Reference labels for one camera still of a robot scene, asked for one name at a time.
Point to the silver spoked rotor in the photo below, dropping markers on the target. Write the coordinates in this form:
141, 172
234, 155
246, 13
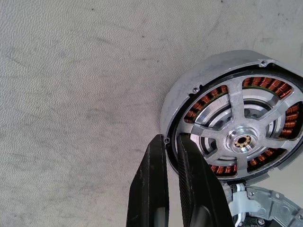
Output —
236, 104

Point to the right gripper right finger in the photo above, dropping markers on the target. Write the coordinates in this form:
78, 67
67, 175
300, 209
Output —
201, 189

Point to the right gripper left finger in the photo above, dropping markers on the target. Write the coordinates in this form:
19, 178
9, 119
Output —
146, 189

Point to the silver motor housing copper windings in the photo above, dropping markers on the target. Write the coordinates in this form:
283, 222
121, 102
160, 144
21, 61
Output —
189, 78

